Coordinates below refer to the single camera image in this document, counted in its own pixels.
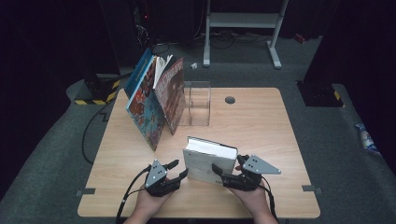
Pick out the tangle of black cables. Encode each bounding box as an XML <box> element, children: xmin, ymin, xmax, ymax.
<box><xmin>192</xmin><ymin>29</ymin><xmax>272</xmax><ymax>50</ymax></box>

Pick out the pair of black cables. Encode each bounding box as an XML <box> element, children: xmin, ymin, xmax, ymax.
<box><xmin>150</xmin><ymin>42</ymin><xmax>172</xmax><ymax>57</ymax></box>

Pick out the thick white book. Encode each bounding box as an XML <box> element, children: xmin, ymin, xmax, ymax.
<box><xmin>182</xmin><ymin>135</ymin><xmax>239</xmax><ymax>187</ymax></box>

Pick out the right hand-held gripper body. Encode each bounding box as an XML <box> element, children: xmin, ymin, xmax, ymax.
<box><xmin>222</xmin><ymin>154</ymin><xmax>282</xmax><ymax>192</ymax></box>

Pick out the black yellow striped base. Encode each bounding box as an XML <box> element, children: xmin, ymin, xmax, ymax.
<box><xmin>74</xmin><ymin>77</ymin><xmax>121</xmax><ymax>105</ymax></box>
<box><xmin>297</xmin><ymin>80</ymin><xmax>345</xmax><ymax>108</ymax></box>

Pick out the thin black floor cable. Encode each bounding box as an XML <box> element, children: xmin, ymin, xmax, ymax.
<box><xmin>81</xmin><ymin>104</ymin><xmax>113</xmax><ymax>165</ymax></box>

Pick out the dark equipment rack with wires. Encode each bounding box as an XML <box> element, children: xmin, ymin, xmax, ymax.
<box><xmin>132</xmin><ymin>0</ymin><xmax>157</xmax><ymax>50</ymax></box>

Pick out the dark reddish picture book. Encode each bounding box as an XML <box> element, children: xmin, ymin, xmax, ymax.
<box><xmin>152</xmin><ymin>54</ymin><xmax>187</xmax><ymax>136</ymax></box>

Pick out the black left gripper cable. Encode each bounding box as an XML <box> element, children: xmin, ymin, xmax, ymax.
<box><xmin>115</xmin><ymin>165</ymin><xmax>152</xmax><ymax>224</ymax></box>

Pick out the sky blue picture book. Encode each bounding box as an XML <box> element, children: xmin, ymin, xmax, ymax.
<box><xmin>125</xmin><ymin>55</ymin><xmax>166</xmax><ymax>152</ymax></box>

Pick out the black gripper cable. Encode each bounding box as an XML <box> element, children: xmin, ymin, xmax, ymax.
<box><xmin>261</xmin><ymin>176</ymin><xmax>279</xmax><ymax>222</ymax></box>
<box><xmin>115</xmin><ymin>165</ymin><xmax>152</xmax><ymax>224</ymax></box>

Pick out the clear acrylic book rack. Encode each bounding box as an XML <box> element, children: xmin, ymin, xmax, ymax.
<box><xmin>178</xmin><ymin>81</ymin><xmax>212</xmax><ymax>127</ymax></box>

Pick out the white metal frame desk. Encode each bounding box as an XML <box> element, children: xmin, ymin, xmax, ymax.
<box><xmin>203</xmin><ymin>0</ymin><xmax>289</xmax><ymax>70</ymax></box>

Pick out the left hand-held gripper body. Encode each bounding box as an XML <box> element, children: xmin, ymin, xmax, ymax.
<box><xmin>144</xmin><ymin>159</ymin><xmax>182</xmax><ymax>198</ymax></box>

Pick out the person's right hand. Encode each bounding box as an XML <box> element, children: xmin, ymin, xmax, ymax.
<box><xmin>228</xmin><ymin>184</ymin><xmax>276</xmax><ymax>219</ymax></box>

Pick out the dark blue picture book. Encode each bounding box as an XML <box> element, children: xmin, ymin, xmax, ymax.
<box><xmin>123</xmin><ymin>47</ymin><xmax>154</xmax><ymax>108</ymax></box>

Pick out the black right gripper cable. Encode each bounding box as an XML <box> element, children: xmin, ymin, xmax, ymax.
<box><xmin>261</xmin><ymin>176</ymin><xmax>279</xmax><ymax>222</ymax></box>

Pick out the blue white packet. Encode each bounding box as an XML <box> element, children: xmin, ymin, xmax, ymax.
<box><xmin>354</xmin><ymin>122</ymin><xmax>379</xmax><ymax>153</ymax></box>

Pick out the person's left hand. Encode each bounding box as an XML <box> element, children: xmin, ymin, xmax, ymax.
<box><xmin>133</xmin><ymin>186</ymin><xmax>176</xmax><ymax>219</ymax></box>

